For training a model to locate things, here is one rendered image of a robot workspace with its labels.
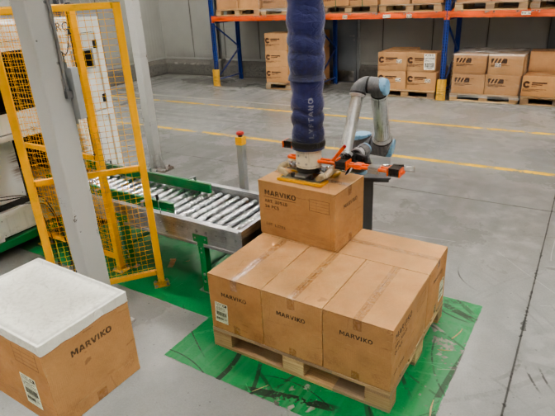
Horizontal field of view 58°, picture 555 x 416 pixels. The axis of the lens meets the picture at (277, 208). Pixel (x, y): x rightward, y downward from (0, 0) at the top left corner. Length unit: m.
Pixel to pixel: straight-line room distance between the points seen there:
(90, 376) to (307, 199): 1.71
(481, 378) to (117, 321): 2.10
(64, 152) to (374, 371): 2.16
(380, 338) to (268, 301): 0.68
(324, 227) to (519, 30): 8.67
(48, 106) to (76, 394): 1.66
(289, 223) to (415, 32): 8.83
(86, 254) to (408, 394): 2.15
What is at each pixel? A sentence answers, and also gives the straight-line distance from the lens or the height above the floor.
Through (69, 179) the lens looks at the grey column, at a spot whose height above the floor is 1.13.
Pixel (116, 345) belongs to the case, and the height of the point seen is 0.81.
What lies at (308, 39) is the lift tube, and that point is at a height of 1.85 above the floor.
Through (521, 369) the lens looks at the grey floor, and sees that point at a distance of 3.42.
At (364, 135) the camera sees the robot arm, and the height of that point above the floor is 1.04.
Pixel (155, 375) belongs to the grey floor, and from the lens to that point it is 3.30.
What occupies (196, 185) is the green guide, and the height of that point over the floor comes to 0.61.
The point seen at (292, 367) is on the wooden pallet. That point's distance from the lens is 3.13.
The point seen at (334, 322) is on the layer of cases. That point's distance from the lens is 2.76.
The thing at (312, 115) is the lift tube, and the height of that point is 1.39.
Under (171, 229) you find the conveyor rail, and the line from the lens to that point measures 3.92.
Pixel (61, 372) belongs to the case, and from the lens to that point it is 2.11.
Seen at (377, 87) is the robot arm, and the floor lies 1.47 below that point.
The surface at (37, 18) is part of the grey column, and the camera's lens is 3.14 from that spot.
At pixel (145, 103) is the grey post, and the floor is 0.89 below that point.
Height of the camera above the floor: 2.13
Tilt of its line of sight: 24 degrees down
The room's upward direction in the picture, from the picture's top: 3 degrees counter-clockwise
